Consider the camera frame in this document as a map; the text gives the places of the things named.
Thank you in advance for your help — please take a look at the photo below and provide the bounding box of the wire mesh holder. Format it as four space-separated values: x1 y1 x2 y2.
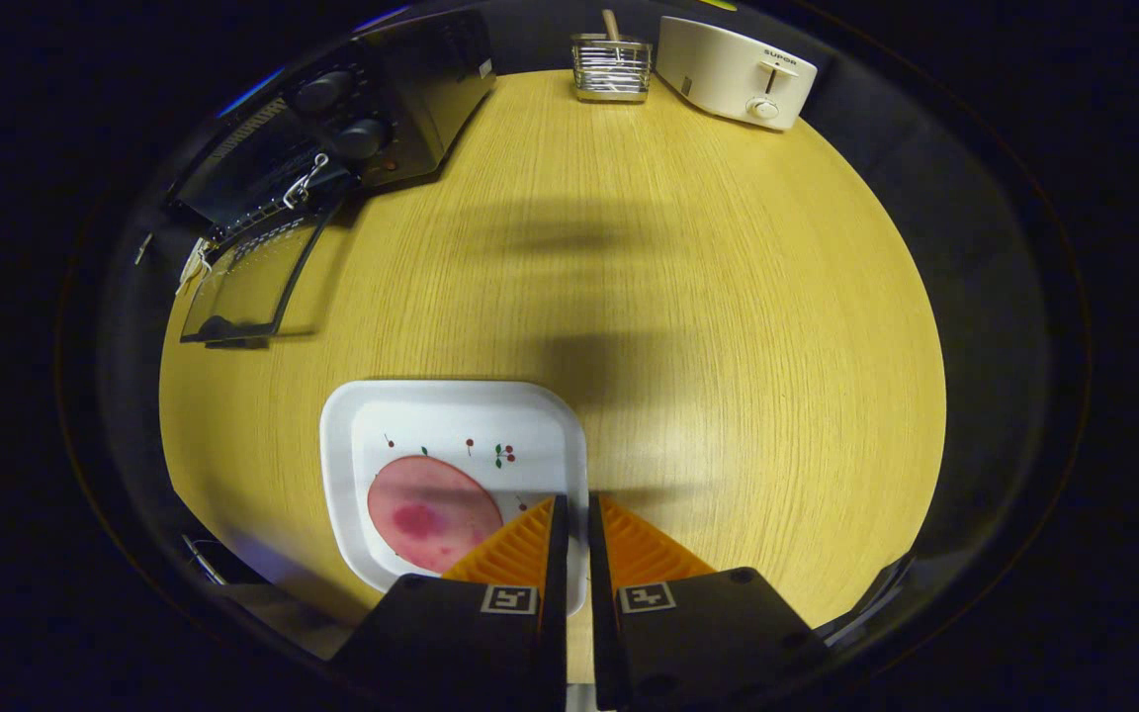
570 34 653 104

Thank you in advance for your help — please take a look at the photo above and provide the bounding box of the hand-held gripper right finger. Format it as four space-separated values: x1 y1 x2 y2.
586 494 830 712

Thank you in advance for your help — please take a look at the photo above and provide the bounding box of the black toaster oven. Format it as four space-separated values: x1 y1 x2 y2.
166 10 497 349

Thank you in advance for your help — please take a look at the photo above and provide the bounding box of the toaster oven glass door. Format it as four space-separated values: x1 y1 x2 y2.
180 198 353 349

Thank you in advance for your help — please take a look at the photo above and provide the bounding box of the pink ham slice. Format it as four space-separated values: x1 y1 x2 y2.
367 455 505 575

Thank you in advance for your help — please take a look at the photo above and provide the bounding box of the white square plate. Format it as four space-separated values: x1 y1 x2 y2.
319 380 590 618

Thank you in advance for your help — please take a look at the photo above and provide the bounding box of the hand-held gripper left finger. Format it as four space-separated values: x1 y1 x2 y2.
330 494 570 712

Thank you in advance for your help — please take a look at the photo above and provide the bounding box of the white bread toaster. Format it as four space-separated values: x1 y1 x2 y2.
656 15 818 131

